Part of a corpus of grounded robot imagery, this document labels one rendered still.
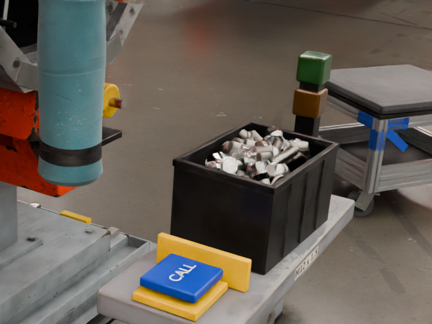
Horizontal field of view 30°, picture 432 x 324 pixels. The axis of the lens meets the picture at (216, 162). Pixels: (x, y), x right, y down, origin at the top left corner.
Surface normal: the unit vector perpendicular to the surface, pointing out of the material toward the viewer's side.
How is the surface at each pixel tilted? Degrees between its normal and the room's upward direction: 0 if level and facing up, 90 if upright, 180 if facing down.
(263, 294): 0
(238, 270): 90
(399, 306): 0
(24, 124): 80
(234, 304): 0
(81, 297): 90
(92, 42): 88
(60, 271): 90
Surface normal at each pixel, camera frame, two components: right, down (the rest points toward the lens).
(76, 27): 0.32, 0.33
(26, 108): -0.43, 0.13
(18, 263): 0.07, -0.93
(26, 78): 0.89, 0.23
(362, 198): -0.20, 0.34
